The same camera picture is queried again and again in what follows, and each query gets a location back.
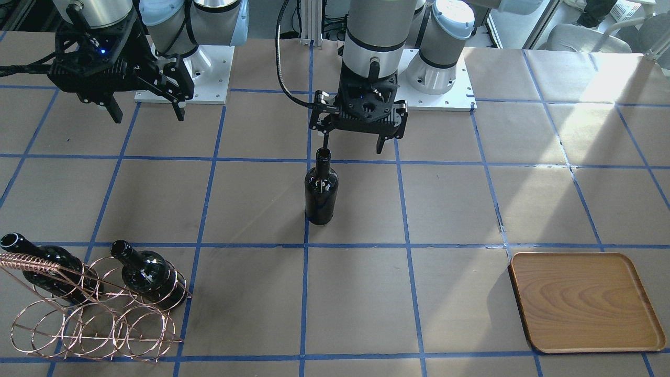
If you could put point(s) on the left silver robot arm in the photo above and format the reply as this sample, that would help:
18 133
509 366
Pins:
397 44

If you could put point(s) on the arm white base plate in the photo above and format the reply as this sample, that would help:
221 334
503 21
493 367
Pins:
210 67
450 91

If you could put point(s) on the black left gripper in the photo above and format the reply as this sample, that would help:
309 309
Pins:
320 116

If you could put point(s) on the wooden tray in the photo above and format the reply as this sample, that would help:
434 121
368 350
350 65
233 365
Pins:
584 302

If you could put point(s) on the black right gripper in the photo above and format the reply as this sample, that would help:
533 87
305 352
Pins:
148 58

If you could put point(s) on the aluminium frame post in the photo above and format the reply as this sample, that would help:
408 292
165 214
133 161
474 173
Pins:
311 22

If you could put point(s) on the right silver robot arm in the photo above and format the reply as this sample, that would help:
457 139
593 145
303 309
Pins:
175 52

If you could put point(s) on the copper wire bottle rack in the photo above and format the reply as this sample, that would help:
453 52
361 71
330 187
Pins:
115 323

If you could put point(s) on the dark wine bottle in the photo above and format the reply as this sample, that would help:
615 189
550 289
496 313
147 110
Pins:
148 275
321 187
65 276

